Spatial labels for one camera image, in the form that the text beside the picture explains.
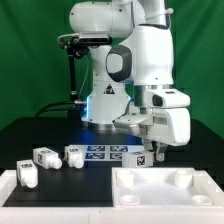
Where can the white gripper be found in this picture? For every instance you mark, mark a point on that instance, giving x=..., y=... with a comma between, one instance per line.
x=164, y=126

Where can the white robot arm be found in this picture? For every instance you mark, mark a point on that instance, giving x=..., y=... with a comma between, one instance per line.
x=131, y=46

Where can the white fiducial tag sheet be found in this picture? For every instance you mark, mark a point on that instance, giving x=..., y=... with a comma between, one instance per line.
x=105, y=152

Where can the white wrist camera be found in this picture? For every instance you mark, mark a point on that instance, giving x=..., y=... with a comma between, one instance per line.
x=170, y=98

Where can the black camera on stand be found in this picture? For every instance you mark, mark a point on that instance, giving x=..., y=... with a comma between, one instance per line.
x=77, y=46

